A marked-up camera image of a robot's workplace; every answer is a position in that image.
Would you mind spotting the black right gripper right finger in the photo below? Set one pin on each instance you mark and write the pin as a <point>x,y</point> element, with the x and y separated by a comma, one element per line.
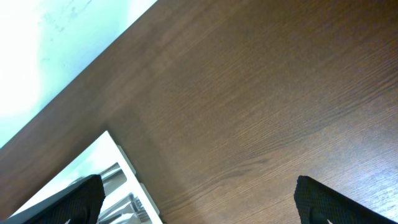
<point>317,203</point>

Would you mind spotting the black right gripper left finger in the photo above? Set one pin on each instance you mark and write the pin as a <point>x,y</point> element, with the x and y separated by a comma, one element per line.
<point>79,203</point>

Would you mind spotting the large metal spoon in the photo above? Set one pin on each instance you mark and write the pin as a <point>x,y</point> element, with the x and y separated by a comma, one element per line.
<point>110,172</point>
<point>112,184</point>

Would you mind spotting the white cutlery tray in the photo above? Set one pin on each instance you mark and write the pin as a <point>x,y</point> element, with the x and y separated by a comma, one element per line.
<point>97,157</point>

